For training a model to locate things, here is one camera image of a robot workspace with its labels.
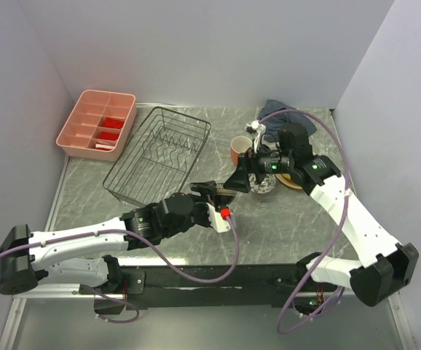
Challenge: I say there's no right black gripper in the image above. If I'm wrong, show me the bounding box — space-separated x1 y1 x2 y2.
223 138 294 193

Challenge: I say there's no black glazed bowl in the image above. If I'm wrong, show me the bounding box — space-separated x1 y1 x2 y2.
213 182 237 209

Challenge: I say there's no red patterned white bowl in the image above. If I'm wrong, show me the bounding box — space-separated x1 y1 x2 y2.
248 144 278 196

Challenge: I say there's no orange ceramic mug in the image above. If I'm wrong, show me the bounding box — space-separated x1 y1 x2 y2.
230 136 252 166

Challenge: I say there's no yellow plate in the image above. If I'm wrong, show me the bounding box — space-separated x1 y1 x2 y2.
275 149 319 190

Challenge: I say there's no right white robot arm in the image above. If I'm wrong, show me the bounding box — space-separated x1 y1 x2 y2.
224 120 419 306

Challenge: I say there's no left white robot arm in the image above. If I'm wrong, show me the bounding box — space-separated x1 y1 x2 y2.
0 181 232 295

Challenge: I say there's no grey-blue crumpled cloth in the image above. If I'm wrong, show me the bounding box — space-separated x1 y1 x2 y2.
256 99 317 142

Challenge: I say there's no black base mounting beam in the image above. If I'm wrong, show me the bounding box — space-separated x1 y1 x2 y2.
97 263 307 310

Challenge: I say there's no red white item in tray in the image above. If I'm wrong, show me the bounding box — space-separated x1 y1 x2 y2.
95 143 115 152

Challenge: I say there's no pink plastic divided organizer tray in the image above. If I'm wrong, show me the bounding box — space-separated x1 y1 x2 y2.
56 90 137 162

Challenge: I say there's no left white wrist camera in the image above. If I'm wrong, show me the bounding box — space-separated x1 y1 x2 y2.
207 203 232 233

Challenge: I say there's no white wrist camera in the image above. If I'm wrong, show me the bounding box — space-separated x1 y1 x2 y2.
207 203 232 233
245 120 266 153

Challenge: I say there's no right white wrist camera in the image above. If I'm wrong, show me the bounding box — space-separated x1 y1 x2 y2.
245 120 266 153

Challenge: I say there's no black wire dish rack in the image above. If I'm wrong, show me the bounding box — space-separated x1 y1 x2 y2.
103 106 211 207

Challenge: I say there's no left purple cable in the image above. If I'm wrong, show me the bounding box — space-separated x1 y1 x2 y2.
0 208 240 287

